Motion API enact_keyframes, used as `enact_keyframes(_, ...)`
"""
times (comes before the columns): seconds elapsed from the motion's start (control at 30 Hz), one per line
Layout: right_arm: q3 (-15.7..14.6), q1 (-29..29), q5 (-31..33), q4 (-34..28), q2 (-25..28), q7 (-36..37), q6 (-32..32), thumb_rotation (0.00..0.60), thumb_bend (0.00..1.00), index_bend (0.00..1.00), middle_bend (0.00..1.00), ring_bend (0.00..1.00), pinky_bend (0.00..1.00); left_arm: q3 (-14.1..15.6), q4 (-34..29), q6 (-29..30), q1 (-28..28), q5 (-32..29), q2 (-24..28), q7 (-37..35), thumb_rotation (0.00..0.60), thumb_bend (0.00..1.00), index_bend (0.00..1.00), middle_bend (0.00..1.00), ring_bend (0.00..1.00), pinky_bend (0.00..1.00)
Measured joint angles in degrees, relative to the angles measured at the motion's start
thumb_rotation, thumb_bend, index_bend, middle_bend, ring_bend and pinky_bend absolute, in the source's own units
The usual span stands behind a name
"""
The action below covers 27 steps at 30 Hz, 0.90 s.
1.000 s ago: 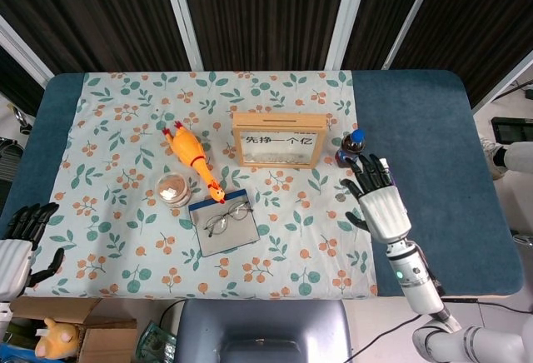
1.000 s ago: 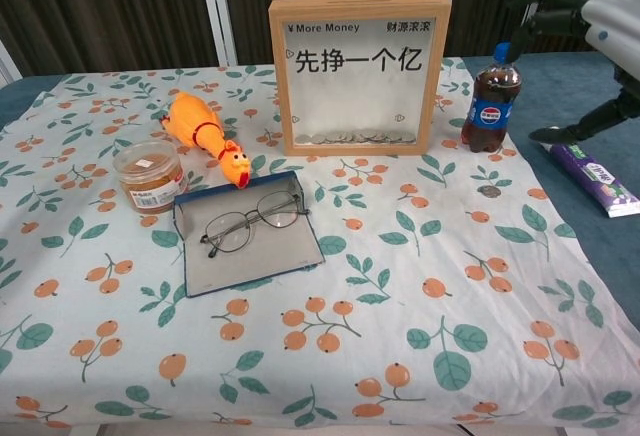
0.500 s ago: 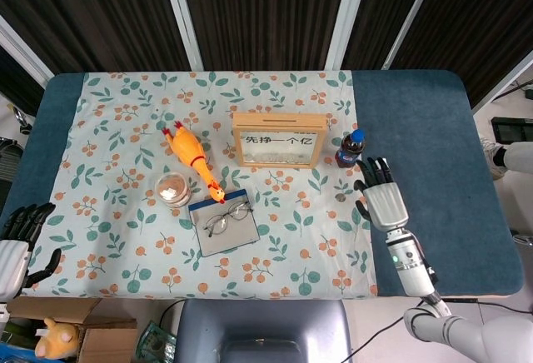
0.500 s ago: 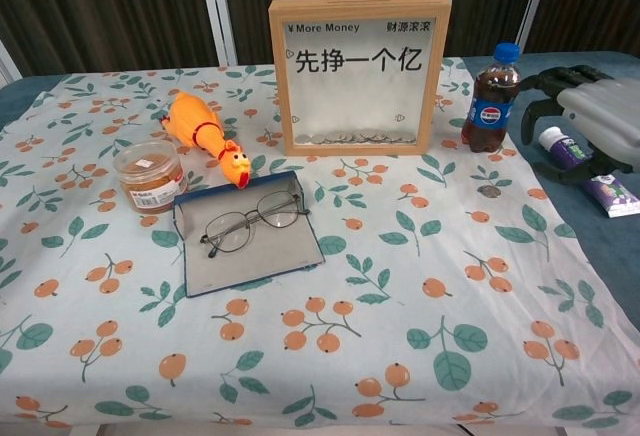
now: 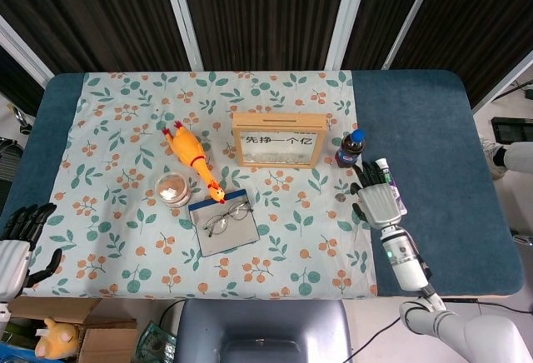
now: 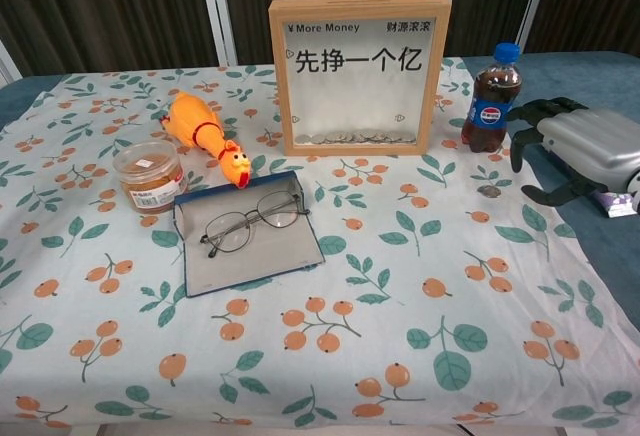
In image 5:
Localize thin metal frame eyeglasses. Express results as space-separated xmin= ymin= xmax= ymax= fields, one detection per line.
xmin=203 ymin=203 xmax=255 ymax=238

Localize clear round plastic jar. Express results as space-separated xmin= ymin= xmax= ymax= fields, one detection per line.
xmin=154 ymin=172 xmax=191 ymax=209

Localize brown cardboard box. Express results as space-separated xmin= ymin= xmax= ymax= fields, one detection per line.
xmin=7 ymin=298 xmax=138 ymax=363

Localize grey notebook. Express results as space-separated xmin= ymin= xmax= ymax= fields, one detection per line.
xmin=187 ymin=189 xmax=261 ymax=258

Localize small cola bottle blue cap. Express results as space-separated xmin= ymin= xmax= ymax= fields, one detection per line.
xmin=335 ymin=128 xmax=367 ymax=169

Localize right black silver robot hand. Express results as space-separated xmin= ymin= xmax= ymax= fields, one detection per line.
xmin=349 ymin=161 xmax=403 ymax=231

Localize floral fruit print tablecloth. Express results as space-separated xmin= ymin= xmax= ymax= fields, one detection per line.
xmin=20 ymin=70 xmax=379 ymax=301

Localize wooden frame coin box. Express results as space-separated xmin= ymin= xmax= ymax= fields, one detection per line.
xmin=232 ymin=112 xmax=328 ymax=170

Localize white trouser leg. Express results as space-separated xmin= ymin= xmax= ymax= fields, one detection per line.
xmin=501 ymin=141 xmax=533 ymax=172

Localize black tray on floor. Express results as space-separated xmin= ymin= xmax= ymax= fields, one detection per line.
xmin=491 ymin=116 xmax=533 ymax=143

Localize yellow rubber chicken toy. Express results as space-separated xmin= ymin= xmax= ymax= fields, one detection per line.
xmin=162 ymin=120 xmax=227 ymax=205

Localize blue felt table cover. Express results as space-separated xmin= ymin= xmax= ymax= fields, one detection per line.
xmin=0 ymin=69 xmax=525 ymax=297

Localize green clear plastic package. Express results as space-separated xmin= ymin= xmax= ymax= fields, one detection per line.
xmin=135 ymin=321 xmax=178 ymax=363

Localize grey chair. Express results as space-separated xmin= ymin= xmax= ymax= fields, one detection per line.
xmin=177 ymin=298 xmax=354 ymax=363

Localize yellow plush toy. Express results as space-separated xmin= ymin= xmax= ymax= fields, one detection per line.
xmin=34 ymin=317 xmax=82 ymax=360

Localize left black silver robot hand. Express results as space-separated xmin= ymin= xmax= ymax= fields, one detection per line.
xmin=0 ymin=202 xmax=63 ymax=301

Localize purple white toothpaste tube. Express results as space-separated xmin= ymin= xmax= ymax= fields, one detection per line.
xmin=373 ymin=157 xmax=408 ymax=216

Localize white sneaker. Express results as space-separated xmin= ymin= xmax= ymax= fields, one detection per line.
xmin=478 ymin=136 xmax=507 ymax=181

